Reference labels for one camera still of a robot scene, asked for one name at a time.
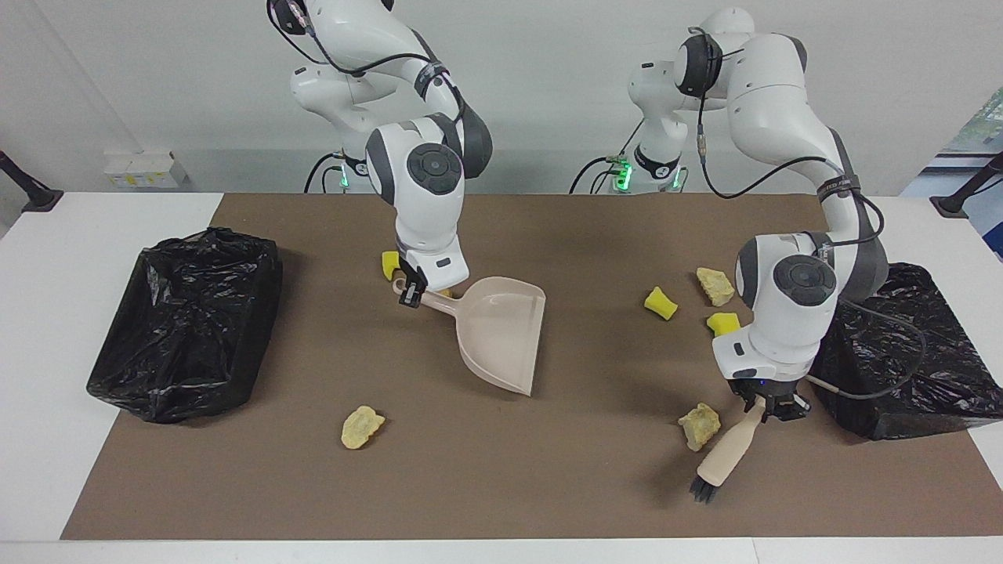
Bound beige hand brush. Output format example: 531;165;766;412
690;396;767;504

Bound beige croissant piece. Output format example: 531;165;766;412
678;403;722;452
696;267;736;307

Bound beige plastic dustpan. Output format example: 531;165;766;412
392;276;547;397

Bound bin covered by black bag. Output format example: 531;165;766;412
807;262;1003;441

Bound open bin with black bag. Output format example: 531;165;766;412
86;227;284;425

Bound pale yellow bread chunk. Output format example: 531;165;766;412
341;405;386;450

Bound brown table mat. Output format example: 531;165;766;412
61;193;1003;541

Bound window with green foliage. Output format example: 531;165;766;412
944;86;1003;157

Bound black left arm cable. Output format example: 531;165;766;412
693;31;928;400

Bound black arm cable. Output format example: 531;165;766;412
269;0;471;134
693;31;928;400

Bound black base cable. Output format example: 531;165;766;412
304;153;346;193
570;121;647;194

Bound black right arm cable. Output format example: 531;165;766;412
269;0;471;134

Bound black camera stand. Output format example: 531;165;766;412
0;149;63;212
930;151;1003;219

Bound white wall socket box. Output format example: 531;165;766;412
104;150;189;189

